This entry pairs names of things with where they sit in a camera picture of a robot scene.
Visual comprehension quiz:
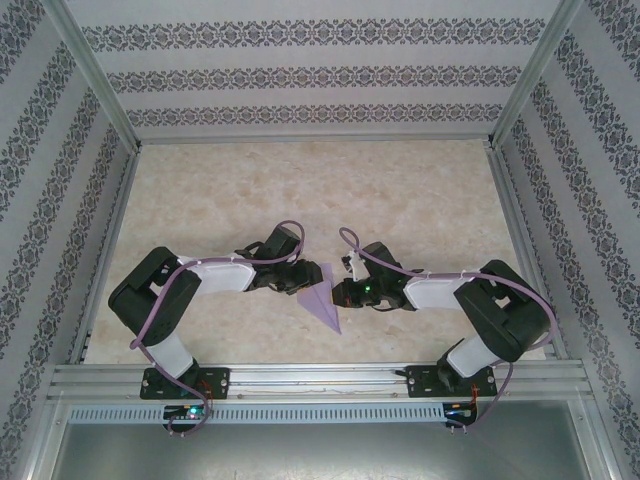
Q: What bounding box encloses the controller board blue light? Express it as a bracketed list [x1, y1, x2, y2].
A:
[444, 399, 479, 427]

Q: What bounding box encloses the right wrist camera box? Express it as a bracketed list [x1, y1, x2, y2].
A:
[340, 251, 364, 282]

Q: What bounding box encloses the aluminium frame post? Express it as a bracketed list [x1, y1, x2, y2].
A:
[491, 0, 587, 150]
[38, 0, 143, 151]

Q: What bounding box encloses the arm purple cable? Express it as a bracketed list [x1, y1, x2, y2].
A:
[130, 219, 307, 439]
[338, 226, 558, 435]

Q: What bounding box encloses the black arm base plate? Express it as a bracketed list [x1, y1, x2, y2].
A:
[406, 364, 499, 400]
[140, 367, 232, 401]

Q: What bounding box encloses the aluminium mounting rail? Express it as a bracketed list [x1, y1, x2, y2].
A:
[47, 359, 595, 402]

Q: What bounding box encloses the controller board green light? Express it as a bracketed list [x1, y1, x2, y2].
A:
[162, 403, 214, 427]

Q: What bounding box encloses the aluminium side rail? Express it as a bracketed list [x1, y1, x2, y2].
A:
[67, 147, 144, 365]
[486, 144, 570, 361]

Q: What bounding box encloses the grey slotted cable duct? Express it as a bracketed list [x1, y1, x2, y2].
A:
[67, 402, 447, 424]

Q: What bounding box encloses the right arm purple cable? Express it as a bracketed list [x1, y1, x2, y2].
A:
[338, 226, 558, 435]

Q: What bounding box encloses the grey metal sheet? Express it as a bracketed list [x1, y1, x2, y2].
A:
[49, 422, 599, 480]

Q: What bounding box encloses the purple paper sheet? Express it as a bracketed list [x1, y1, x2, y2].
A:
[295, 261, 344, 337]

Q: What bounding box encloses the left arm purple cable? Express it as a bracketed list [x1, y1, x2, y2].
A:
[130, 219, 307, 439]

